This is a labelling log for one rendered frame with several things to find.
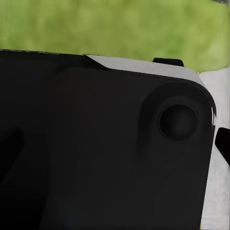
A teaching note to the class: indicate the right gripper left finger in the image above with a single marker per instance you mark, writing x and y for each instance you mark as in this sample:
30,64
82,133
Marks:
11,144

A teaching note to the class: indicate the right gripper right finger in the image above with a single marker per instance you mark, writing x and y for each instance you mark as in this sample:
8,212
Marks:
222,142

